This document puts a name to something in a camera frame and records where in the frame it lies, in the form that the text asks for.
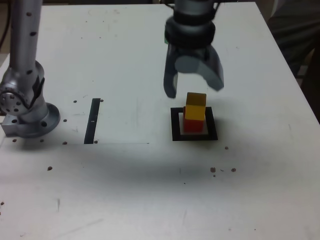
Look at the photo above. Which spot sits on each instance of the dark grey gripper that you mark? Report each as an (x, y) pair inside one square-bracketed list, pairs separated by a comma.
[(192, 51)]

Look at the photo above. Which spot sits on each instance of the red cube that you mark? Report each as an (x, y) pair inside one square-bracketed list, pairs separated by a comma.
[(192, 126)]

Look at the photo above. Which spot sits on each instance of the black tape square outline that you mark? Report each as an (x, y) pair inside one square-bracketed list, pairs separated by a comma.
[(175, 130)]

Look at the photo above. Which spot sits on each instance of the yellow cube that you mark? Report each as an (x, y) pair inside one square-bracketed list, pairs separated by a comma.
[(195, 110)]

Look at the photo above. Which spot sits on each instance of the black tape strip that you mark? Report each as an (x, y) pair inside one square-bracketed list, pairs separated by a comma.
[(91, 125)]

